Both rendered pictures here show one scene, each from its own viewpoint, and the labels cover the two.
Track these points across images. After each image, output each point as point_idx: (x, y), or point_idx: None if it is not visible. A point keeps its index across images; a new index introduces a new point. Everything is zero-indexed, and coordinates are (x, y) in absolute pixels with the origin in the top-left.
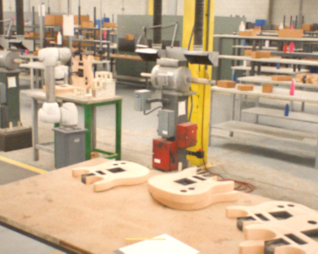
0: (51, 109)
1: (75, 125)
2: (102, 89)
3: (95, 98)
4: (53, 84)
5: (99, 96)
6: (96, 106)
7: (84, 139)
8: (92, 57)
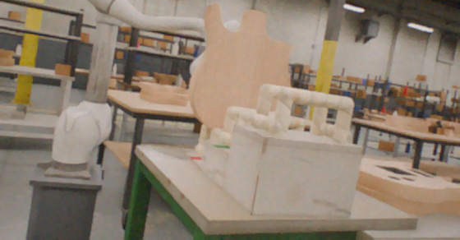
0: None
1: (52, 159)
2: (219, 150)
3: (187, 166)
4: (91, 62)
5: (209, 173)
6: (149, 180)
7: (33, 202)
8: (210, 9)
